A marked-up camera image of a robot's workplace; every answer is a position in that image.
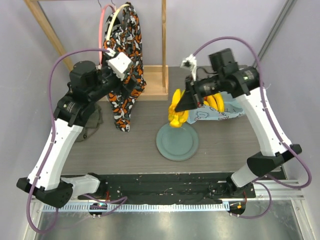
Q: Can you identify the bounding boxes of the grey-green round plate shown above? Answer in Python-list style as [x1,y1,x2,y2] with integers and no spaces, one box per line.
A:
[155,123,200,162]

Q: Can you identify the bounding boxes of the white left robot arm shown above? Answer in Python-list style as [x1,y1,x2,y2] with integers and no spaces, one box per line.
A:
[16,57,133,209]

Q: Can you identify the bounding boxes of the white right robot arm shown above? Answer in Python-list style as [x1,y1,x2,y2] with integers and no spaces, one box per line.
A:
[175,48,302,198]

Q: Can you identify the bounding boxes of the pink clothes hanger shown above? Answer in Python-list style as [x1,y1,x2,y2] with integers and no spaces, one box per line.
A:
[98,1,116,49]

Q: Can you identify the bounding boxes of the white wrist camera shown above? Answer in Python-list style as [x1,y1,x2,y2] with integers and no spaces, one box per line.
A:
[180,54,197,81]
[106,48,133,81]

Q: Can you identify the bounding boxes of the orange camouflage patterned garment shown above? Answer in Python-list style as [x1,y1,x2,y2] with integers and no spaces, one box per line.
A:
[103,3,147,132]

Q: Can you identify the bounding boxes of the slotted white cable duct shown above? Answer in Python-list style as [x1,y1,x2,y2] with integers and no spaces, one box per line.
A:
[42,202,230,213]

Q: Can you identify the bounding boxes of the light blue cartoon plastic bag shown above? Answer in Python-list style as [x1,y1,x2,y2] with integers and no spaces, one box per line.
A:
[187,92,245,124]

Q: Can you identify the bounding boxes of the olive green crumpled cloth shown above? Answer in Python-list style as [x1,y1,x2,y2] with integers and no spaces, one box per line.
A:
[75,103,103,143]

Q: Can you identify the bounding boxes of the wooden clothes rack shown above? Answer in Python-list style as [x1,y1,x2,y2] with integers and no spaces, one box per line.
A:
[25,0,169,101]

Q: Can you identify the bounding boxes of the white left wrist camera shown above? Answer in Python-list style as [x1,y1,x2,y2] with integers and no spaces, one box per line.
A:
[106,48,133,81]

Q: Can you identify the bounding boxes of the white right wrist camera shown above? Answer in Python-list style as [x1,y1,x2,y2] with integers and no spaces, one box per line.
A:
[180,54,197,81]

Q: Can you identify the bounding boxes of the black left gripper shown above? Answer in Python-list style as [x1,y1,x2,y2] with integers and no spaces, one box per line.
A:
[87,53,138,103]

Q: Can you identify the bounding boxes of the yellow fake mango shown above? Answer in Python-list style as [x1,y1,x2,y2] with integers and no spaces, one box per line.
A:
[167,88,190,129]

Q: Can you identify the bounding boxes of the yellow fake banana bunch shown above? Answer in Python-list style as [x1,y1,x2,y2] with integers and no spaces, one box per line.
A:
[204,93,225,113]

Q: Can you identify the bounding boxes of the cream clothes hanger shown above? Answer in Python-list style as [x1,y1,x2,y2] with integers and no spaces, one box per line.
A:
[105,2,131,41]

